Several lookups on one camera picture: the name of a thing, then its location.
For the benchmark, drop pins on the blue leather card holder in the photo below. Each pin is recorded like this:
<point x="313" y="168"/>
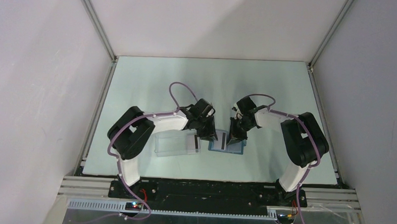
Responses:
<point x="236" y="148"/>

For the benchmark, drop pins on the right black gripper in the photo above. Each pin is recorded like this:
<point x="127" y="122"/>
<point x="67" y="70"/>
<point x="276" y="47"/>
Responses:
<point x="234" y="135"/>

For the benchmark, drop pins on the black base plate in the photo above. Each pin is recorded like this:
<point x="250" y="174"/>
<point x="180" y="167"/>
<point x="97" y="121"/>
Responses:
<point x="208" y="196"/>

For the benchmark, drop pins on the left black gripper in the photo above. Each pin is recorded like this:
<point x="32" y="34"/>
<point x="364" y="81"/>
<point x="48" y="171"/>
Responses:
<point x="210" y="132"/>

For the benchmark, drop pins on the aluminium frame rail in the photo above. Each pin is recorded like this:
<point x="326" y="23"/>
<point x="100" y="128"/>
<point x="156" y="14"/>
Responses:
<point x="97" y="24"/>

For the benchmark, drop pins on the clear plastic card box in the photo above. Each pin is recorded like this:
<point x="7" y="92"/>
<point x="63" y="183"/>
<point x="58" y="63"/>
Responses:
<point x="177" y="143"/>

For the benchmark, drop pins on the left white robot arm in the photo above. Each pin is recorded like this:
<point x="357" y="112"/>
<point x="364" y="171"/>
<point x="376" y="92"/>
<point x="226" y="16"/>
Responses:
<point x="129" y="135"/>

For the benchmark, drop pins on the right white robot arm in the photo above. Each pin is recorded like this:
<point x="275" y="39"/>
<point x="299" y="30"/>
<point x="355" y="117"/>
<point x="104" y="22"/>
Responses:
<point x="304" y="140"/>

